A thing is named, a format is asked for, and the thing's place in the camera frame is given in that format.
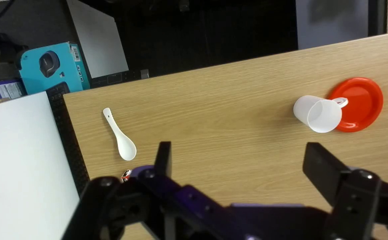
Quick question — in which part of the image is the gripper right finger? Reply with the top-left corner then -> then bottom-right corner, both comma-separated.
302,142 -> 388,240

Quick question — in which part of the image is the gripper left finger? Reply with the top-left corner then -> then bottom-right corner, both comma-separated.
62,141 -> 238,240

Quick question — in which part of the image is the white plastic mug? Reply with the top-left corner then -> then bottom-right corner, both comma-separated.
293,95 -> 349,133

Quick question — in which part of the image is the red plastic plate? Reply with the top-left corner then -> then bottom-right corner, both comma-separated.
327,78 -> 384,133

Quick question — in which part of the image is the white plastic spoon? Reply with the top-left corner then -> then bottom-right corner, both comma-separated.
102,107 -> 137,161

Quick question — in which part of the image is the black perforated panel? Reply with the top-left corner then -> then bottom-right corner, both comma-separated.
46,82 -> 90,196

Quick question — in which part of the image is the white board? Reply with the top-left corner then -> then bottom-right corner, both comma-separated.
0,91 -> 81,240

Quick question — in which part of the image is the teal product box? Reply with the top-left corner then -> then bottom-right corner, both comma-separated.
17,42 -> 91,95

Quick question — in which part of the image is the white panel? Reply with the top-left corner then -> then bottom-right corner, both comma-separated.
66,0 -> 129,79

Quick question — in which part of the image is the purple product box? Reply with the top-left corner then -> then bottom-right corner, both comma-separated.
0,79 -> 27,102

